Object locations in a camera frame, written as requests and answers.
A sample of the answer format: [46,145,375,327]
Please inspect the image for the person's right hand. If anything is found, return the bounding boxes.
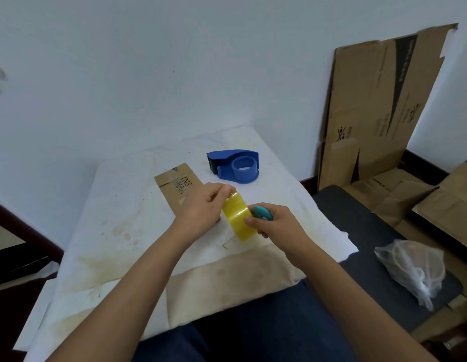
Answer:
[244,203,313,260]

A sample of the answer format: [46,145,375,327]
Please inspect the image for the person's left hand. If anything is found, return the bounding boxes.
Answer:
[175,182,236,244]

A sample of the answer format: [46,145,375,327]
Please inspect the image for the yellow packing tape roll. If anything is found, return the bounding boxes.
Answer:
[222,192,259,242]

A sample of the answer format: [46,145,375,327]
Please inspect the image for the person's left forearm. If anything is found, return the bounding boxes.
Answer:
[45,218,198,362]

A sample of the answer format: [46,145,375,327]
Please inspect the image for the person's right forearm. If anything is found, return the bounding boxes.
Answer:
[284,239,441,362]

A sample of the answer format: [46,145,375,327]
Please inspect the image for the blue tape dispenser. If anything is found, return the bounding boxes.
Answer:
[206,149,260,184]

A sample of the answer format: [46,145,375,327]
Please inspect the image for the small brown cardboard piece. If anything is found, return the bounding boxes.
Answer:
[154,163,204,217]

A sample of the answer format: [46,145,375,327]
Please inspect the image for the stained white table cloth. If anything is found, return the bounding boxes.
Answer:
[13,126,359,362]

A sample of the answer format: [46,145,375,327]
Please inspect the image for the person's blue trousers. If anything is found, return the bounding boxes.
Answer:
[132,280,360,362]

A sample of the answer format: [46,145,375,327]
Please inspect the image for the dark grey seat cushion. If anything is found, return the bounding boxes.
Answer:
[312,185,464,334]

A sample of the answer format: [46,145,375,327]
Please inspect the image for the clear plastic bag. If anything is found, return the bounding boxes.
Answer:
[374,239,446,312]

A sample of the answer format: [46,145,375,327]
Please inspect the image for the large flattened cardboard box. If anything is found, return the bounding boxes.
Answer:
[317,23,459,191]

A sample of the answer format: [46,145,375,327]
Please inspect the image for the flattened cardboard sheets pile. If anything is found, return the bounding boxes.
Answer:
[343,162,467,343]

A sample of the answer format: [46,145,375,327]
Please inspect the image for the dark wooden furniture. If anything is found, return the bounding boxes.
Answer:
[0,199,64,362]

